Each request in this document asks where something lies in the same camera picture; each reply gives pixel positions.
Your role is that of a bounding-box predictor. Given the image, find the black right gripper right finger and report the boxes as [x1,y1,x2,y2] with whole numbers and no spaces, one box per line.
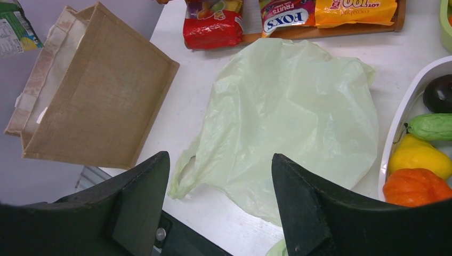
[271,154,451,255]

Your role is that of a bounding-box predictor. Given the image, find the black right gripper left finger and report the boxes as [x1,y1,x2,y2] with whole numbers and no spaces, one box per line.
[1,151,170,255]

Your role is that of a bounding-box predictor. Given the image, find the pale green plastic grocery bag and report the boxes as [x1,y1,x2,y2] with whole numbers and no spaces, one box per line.
[168,38,379,226]

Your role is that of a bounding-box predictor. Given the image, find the green Fox's candy bag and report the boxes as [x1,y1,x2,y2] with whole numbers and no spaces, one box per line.
[1,1,43,58]

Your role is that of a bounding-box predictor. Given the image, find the brown paper bag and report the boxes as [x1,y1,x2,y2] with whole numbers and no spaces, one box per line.
[5,3,179,169]

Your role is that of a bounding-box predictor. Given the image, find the orange candy bag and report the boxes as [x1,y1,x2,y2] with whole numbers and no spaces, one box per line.
[314,0,398,28]

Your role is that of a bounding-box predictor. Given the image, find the red candy bag bottom shelf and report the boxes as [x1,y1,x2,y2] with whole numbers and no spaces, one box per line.
[183,0,244,50]

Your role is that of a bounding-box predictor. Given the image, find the red Fox's candy bag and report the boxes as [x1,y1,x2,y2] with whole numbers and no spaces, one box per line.
[259,0,316,38]

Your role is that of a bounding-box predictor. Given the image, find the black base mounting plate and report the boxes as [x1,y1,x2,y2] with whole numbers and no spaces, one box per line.
[152,211,230,255]

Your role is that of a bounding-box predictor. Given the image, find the orange toy pumpkin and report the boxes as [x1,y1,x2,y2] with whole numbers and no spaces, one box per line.
[382,168,451,207]

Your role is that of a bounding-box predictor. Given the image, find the yellow toy pear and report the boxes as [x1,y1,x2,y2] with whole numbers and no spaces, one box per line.
[388,134,451,180]

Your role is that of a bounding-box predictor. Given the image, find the white vegetable basket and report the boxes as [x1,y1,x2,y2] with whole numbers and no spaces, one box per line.
[377,56,451,202]

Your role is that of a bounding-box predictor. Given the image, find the light green toy gourd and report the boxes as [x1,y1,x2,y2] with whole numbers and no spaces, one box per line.
[406,113,451,141]

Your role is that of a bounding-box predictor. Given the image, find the dark toy eggplant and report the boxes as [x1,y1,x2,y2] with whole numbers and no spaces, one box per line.
[423,74,451,114]

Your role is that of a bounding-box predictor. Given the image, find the wooden snack shelf rack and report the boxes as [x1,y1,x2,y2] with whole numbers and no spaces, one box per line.
[183,0,407,46]

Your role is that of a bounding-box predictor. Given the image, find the green fruit basket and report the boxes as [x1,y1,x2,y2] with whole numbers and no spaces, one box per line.
[439,0,451,53]

